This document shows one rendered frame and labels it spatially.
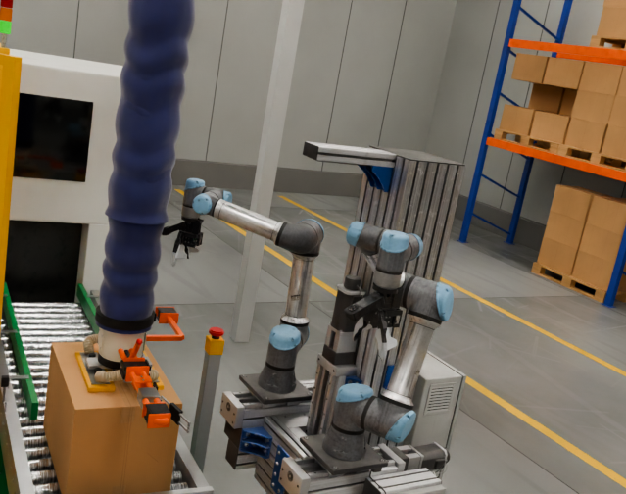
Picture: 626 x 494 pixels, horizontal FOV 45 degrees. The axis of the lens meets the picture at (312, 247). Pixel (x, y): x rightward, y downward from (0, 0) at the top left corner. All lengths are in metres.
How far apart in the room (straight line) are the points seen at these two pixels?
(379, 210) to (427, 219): 0.17
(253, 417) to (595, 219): 7.74
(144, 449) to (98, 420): 0.23
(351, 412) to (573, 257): 8.05
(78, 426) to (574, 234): 8.30
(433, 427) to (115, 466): 1.21
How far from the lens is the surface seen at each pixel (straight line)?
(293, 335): 2.94
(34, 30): 11.39
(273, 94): 5.76
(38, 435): 3.61
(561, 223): 10.55
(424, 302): 2.51
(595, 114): 10.39
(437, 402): 2.98
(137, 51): 2.82
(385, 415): 2.52
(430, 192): 2.66
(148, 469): 3.11
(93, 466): 3.04
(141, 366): 2.92
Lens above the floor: 2.30
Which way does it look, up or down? 14 degrees down
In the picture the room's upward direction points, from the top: 10 degrees clockwise
